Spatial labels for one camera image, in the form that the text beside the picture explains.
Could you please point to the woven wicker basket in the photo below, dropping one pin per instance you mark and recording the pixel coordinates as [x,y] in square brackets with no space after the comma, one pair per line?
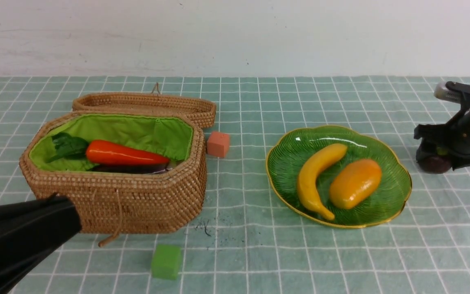
[111,203]

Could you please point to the green foam cube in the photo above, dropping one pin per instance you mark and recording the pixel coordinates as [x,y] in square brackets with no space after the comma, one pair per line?
[166,262]

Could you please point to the green glass plate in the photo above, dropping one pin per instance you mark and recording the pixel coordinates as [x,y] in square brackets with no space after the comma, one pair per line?
[287,157]

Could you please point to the orange yellow toy mango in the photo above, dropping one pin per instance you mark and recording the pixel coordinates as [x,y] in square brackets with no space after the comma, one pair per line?
[356,182]

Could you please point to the orange toy carrot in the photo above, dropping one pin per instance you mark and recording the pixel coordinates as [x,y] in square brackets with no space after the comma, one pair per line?
[101,152]

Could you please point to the purple toy eggplant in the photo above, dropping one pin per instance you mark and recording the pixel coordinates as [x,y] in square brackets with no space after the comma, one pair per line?
[135,169]

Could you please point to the orange foam cube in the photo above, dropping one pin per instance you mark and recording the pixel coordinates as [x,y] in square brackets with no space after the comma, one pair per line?
[218,144]

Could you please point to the purple toy mangosteen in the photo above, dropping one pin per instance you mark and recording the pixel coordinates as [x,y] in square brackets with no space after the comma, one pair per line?
[433,160]

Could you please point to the yellow toy banana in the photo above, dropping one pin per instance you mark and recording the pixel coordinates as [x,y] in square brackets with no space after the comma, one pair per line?
[319,162]

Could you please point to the woven basket lid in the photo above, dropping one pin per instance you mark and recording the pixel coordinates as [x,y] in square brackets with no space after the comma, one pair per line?
[200,111]

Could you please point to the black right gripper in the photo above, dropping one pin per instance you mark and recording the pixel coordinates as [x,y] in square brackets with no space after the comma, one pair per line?
[454,135]

